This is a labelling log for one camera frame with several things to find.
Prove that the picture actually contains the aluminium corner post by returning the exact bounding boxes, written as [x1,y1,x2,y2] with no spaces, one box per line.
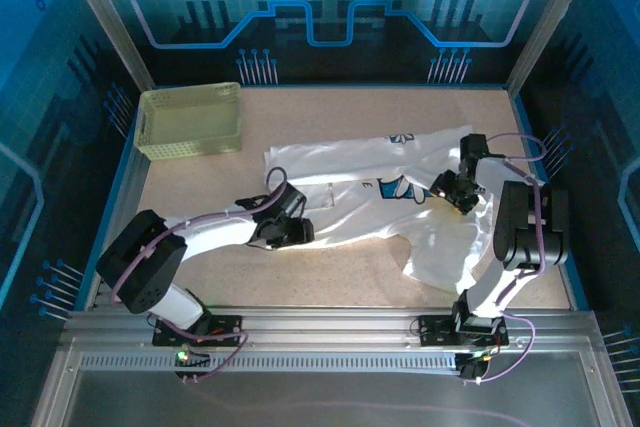
[504,0,606,94]
[53,0,157,94]

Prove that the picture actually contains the aluminium frame rail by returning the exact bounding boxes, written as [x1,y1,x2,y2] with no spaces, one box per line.
[59,305,601,354]

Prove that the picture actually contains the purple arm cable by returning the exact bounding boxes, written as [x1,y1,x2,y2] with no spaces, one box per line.
[109,165,291,386]
[462,132,549,386]

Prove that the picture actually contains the black cable connector block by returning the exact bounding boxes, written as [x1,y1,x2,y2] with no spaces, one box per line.
[173,345,212,382]
[457,351,490,386]

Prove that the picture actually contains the slotted grey cable duct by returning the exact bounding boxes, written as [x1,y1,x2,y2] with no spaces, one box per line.
[79,354,464,374]

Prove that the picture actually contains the white t-shirt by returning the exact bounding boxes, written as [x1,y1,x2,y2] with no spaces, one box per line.
[262,124,501,296]

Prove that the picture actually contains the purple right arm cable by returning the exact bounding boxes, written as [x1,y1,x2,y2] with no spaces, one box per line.
[462,132,549,386]

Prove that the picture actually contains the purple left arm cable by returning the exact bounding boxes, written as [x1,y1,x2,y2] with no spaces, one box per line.
[109,165,291,386]

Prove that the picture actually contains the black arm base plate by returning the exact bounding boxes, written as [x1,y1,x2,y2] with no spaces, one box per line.
[418,315,510,347]
[152,315,244,347]

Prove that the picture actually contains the pale green perforated plastic basket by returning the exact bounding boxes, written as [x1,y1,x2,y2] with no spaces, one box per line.
[133,80,245,163]

